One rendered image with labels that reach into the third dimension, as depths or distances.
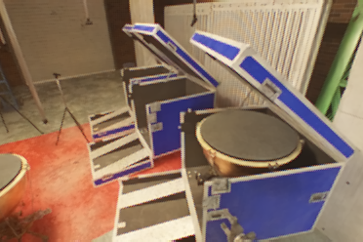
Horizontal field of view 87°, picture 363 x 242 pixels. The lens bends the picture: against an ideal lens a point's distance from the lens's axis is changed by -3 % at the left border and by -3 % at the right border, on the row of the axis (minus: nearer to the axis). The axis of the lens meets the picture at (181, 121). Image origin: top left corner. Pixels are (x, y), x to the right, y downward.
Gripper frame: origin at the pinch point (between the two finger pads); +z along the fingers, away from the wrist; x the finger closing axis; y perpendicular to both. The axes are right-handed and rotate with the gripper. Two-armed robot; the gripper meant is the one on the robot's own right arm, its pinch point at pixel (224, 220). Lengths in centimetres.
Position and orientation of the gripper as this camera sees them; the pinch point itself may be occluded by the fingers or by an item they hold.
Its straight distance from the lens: 137.8
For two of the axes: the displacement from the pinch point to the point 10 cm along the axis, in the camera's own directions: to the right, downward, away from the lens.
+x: 0.1, 8.9, 4.6
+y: -9.0, 2.1, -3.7
